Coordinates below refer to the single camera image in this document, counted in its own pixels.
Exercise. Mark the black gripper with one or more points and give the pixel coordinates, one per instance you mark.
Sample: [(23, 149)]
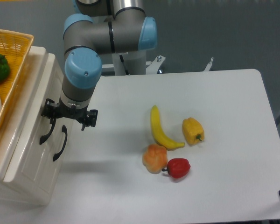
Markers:
[(59, 110)]

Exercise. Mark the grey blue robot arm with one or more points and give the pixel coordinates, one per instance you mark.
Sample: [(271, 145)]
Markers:
[(98, 27)]

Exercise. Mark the white drawer cabinet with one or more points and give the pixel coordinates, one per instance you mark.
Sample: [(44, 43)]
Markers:
[(24, 189)]

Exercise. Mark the yellow banana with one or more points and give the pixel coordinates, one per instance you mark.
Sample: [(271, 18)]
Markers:
[(158, 133)]

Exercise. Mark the yellow woven basket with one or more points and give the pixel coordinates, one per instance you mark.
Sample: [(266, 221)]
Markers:
[(15, 46)]

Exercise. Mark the orange bread roll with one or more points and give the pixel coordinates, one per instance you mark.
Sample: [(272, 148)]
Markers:
[(155, 158)]

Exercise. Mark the red bell pepper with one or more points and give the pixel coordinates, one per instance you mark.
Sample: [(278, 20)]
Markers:
[(177, 167)]

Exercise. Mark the yellow bell pepper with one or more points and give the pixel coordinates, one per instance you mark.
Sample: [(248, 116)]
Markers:
[(192, 131)]

